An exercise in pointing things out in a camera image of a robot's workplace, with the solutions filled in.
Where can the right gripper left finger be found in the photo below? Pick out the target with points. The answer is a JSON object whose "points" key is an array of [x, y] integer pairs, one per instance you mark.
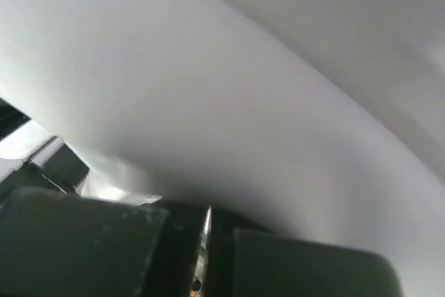
{"points": [[54, 244]]}

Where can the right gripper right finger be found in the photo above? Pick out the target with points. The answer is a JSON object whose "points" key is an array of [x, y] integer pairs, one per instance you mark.
{"points": [[246, 259]]}

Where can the white t shirt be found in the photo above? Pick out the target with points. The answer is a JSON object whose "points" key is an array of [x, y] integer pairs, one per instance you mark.
{"points": [[323, 118]]}

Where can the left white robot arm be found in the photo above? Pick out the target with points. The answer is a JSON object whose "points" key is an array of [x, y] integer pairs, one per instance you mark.
{"points": [[32, 157]]}

